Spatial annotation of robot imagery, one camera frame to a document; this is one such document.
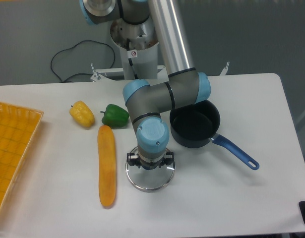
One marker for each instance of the dark saucepan with blue handle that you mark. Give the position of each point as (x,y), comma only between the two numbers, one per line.
(196,125)

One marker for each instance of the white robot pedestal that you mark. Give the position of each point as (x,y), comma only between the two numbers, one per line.
(138,44)

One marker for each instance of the yellow bell pepper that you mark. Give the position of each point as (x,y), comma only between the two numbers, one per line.
(81,113)

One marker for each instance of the glass lid with blue knob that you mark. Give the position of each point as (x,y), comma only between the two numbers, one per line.
(150,180)

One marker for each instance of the green bell pepper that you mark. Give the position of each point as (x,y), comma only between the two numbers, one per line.
(115,116)

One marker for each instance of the orange plastic basket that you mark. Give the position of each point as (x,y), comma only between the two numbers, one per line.
(18,126)

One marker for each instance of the white metal base frame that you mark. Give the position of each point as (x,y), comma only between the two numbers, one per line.
(117,74)

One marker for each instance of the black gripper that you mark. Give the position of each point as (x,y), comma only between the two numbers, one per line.
(149,164)

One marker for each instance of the long orange bread loaf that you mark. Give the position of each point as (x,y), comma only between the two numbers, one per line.
(107,166)

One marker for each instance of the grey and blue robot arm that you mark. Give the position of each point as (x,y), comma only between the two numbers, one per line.
(145,102)

